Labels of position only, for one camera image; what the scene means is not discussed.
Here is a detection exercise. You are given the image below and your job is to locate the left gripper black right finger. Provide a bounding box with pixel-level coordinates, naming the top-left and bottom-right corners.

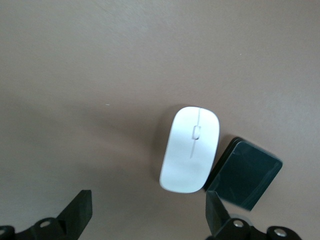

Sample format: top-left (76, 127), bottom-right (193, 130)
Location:
top-left (205, 191), bottom-right (302, 240)

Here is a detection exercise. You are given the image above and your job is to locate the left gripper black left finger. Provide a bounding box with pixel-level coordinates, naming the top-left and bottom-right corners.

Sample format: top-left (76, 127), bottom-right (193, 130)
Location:
top-left (0, 189), bottom-right (93, 240)

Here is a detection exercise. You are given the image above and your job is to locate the small black box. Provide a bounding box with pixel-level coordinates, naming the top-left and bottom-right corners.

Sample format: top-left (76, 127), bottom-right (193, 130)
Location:
top-left (203, 136), bottom-right (284, 212)

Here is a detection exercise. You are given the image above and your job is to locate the white computer mouse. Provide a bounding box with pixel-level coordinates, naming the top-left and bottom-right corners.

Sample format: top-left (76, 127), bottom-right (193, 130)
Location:
top-left (159, 106), bottom-right (221, 195)

